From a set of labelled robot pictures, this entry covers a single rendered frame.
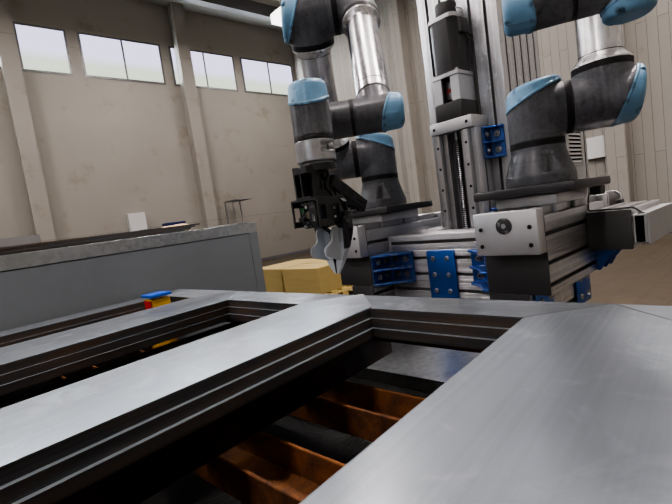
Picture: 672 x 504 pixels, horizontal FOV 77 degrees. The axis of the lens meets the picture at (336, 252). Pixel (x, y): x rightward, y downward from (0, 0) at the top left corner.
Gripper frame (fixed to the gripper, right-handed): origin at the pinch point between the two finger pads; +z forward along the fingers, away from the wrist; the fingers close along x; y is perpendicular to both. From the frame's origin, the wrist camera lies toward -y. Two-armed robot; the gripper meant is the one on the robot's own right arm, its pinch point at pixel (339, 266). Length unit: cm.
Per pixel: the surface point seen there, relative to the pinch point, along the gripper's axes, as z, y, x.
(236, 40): -515, -698, -898
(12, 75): -357, -175, -933
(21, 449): 7, 55, 7
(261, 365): 8.6, 28.4, 9.2
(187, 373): 7.1, 36.7, 5.0
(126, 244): -10, 8, -81
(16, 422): 7, 54, -1
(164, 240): -9, -5, -81
